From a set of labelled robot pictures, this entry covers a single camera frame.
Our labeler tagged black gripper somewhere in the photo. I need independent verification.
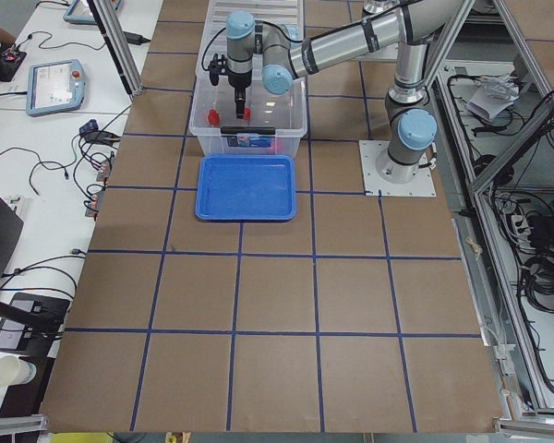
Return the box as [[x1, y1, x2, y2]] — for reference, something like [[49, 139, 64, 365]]
[[227, 56, 253, 119]]

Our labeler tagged clear plastic box lid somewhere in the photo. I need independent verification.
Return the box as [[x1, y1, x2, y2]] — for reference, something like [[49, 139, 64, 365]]
[[196, 0, 304, 78]]

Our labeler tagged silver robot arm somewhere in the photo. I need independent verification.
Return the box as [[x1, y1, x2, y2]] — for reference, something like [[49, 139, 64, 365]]
[[207, 1, 471, 185]]

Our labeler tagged red block in box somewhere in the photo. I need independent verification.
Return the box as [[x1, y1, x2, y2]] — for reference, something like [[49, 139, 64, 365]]
[[207, 109, 221, 126]]

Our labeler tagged clear plastic storage box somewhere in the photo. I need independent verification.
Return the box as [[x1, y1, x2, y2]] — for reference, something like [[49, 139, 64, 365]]
[[189, 78, 307, 158]]

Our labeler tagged blue plastic tray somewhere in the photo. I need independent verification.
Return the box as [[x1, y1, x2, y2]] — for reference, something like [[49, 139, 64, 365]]
[[195, 154, 297, 222]]

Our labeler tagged black power adapter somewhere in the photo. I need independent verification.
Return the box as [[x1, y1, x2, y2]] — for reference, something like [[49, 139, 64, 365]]
[[124, 31, 151, 45]]

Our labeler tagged far teach pendant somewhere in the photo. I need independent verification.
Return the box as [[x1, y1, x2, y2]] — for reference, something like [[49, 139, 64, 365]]
[[63, 0, 96, 25]]

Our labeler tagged teach pendant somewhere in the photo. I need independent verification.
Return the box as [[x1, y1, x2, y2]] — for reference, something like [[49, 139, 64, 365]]
[[26, 59, 86, 117], [63, 0, 96, 25]]

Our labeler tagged near teach pendant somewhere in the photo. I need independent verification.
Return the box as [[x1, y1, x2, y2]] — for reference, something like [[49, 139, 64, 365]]
[[26, 59, 86, 117]]

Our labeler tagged white paper cup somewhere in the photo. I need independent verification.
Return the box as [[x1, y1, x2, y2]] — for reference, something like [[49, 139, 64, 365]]
[[0, 355, 37, 388]]

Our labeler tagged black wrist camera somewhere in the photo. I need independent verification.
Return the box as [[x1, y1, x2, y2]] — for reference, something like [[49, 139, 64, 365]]
[[208, 54, 227, 87]]

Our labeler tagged black box latch handle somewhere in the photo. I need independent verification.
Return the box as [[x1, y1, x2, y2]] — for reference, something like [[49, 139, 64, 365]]
[[220, 126, 276, 137]]

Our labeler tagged aluminium frame post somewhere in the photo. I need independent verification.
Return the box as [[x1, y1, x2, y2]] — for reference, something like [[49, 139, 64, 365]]
[[88, 0, 143, 98]]

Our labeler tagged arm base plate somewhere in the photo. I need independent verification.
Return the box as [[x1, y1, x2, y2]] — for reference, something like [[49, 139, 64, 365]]
[[358, 140, 437, 198]]

